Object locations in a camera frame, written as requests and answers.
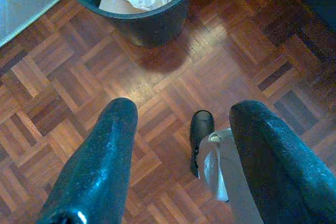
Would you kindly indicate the black round waste bin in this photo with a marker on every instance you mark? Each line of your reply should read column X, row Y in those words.
column 157, row 30

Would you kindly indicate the white quilted mattress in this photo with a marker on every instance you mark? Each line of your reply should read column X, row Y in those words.
column 21, row 3

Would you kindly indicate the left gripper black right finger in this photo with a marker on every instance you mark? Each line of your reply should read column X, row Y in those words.
column 283, row 171

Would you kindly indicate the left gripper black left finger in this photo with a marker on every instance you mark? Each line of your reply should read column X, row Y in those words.
column 99, row 161

